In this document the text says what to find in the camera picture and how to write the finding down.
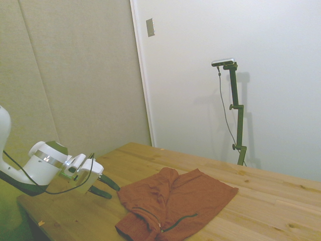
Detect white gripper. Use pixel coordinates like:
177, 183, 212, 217
75, 159, 121, 199

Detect rust orange shorts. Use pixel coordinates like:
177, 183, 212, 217
114, 167, 239, 241

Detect white door frame trim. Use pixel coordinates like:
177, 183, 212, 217
129, 0, 156, 148

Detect grey camera cable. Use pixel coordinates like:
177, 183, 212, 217
217, 65, 239, 145

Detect dark jointed camera stand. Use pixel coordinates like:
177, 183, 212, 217
223, 62, 248, 166

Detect silver wall plate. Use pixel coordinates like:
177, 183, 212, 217
145, 18, 156, 38

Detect silver exterior camera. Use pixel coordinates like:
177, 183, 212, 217
211, 57, 236, 67

